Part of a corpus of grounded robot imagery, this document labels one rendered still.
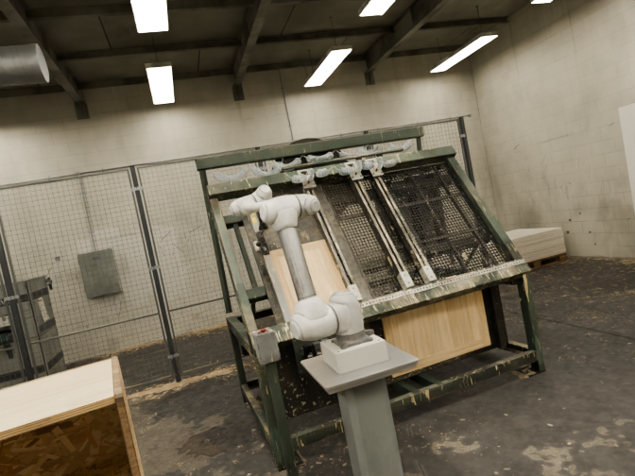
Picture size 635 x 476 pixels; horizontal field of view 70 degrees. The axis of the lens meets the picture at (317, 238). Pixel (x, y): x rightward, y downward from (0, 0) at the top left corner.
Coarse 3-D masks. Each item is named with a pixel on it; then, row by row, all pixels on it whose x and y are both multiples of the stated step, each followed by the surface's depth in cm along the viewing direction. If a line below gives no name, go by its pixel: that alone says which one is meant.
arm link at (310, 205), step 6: (300, 198) 240; (306, 198) 241; (312, 198) 240; (300, 204) 239; (306, 204) 239; (312, 204) 239; (318, 204) 241; (300, 210) 239; (306, 210) 240; (312, 210) 239; (318, 210) 243; (300, 216) 242
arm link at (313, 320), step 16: (272, 208) 231; (288, 208) 234; (272, 224) 235; (288, 224) 233; (288, 240) 233; (288, 256) 233; (304, 256) 236; (304, 272) 232; (304, 288) 230; (304, 304) 227; (320, 304) 229; (304, 320) 223; (320, 320) 226; (336, 320) 230; (304, 336) 224; (320, 336) 227
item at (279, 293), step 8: (256, 216) 341; (256, 224) 337; (264, 256) 322; (272, 264) 320; (272, 272) 316; (272, 280) 312; (280, 288) 310; (280, 296) 307; (280, 304) 303; (288, 312) 301; (288, 320) 298
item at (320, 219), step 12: (312, 168) 350; (312, 180) 354; (312, 192) 359; (324, 216) 347; (324, 228) 341; (336, 252) 331; (336, 264) 328; (348, 276) 321; (348, 288) 316; (360, 300) 312
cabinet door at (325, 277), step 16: (320, 240) 340; (272, 256) 326; (320, 256) 333; (288, 272) 321; (320, 272) 325; (336, 272) 327; (288, 288) 313; (320, 288) 318; (336, 288) 319; (288, 304) 306
